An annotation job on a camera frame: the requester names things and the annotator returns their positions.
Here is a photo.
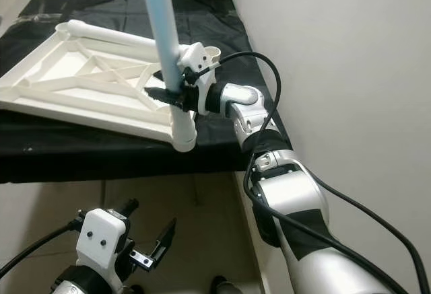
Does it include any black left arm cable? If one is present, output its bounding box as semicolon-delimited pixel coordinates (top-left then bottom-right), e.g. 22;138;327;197
0;217;85;278

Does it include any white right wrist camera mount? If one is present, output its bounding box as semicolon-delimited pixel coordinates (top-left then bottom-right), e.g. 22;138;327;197
178;42;213;113

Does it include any white plastic table top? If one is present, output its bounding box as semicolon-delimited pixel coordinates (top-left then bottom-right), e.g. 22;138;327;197
0;20;223;153

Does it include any black tablecloth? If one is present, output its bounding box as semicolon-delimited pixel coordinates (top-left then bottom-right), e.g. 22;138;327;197
0;0;294;184

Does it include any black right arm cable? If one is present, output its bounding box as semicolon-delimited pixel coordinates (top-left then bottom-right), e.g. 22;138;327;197
192;50;431;294

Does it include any black robot foot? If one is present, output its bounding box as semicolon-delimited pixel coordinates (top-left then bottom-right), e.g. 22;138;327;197
209;276;238;294

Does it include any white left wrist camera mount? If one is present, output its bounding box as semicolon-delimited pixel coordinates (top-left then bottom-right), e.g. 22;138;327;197
75;208;132;271

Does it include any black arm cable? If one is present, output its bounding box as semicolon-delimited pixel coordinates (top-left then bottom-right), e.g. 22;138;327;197
192;50;431;294
0;217;85;278

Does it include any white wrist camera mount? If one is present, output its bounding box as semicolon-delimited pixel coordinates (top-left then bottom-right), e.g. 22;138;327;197
75;208;132;271
178;42;213;113

